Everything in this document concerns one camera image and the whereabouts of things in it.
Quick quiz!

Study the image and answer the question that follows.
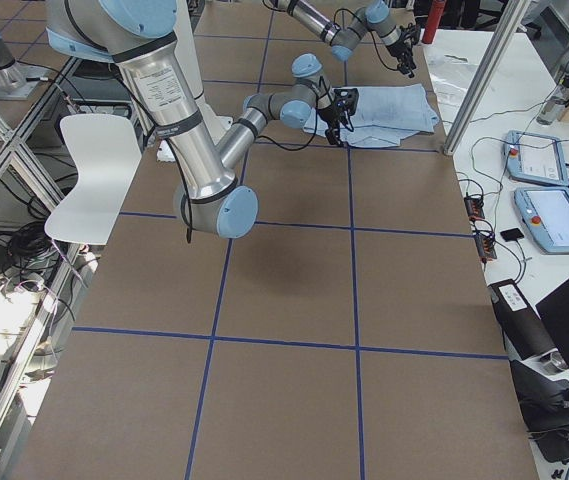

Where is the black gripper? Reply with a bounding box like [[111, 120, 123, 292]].
[[391, 38, 416, 78], [319, 104, 344, 147]]

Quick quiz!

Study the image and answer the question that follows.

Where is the light blue button shirt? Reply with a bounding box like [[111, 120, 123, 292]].
[[302, 83, 439, 150]]

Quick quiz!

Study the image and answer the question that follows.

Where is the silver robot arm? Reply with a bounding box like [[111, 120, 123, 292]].
[[263, 0, 420, 78], [46, 1, 359, 238]]

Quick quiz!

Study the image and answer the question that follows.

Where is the clear plastic bag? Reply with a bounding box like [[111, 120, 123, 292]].
[[426, 55, 478, 107]]

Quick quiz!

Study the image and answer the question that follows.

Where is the red cylinder bottle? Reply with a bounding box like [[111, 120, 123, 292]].
[[421, 0, 446, 45]]

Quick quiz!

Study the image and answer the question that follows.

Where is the upper blue teach pendant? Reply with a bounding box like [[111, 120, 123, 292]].
[[504, 130, 569, 187]]

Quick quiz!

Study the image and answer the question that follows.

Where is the blue teach pendant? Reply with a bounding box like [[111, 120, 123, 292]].
[[513, 186, 569, 254], [504, 130, 569, 187]]

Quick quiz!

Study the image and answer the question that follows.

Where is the grey water bottle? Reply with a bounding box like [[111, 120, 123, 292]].
[[536, 73, 569, 125]]

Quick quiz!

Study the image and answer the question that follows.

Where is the white central pillar with base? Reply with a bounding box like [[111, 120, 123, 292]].
[[156, 0, 233, 166]]

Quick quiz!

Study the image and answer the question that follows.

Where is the brown paper table cover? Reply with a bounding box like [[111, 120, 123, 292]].
[[12, 4, 540, 480]]

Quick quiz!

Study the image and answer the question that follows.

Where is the lower blue teach pendant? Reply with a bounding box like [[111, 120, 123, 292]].
[[513, 186, 569, 254]]

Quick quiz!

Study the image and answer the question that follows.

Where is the white plastic chair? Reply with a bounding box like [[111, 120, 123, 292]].
[[45, 114, 141, 245]]

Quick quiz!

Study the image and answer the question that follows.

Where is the black box device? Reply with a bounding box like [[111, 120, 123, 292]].
[[487, 279, 556, 359]]

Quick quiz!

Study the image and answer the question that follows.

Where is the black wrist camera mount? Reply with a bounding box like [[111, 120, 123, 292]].
[[400, 23, 421, 47], [333, 88, 359, 122]]

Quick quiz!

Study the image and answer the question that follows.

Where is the aluminium frame post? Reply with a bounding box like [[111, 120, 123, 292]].
[[442, 0, 530, 156]]

